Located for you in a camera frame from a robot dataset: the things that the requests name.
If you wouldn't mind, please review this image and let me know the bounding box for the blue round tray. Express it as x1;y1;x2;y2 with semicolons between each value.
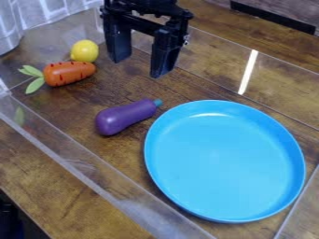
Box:
144;100;307;223

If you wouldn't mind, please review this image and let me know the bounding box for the clear acrylic enclosure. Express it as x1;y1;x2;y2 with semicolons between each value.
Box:
0;0;319;239

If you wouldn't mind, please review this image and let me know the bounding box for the orange toy carrot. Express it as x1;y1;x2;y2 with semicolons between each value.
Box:
19;62;96;94

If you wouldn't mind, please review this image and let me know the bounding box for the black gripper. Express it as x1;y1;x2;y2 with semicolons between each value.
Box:
100;0;193;78

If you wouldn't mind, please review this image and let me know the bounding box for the yellow toy lemon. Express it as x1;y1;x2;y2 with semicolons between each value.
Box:
69;39;99;63

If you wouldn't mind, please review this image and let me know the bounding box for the grey checked curtain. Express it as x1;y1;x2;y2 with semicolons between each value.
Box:
0;0;103;56

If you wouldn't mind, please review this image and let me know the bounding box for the purple toy eggplant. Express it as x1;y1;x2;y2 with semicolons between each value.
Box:
95;99;161;135

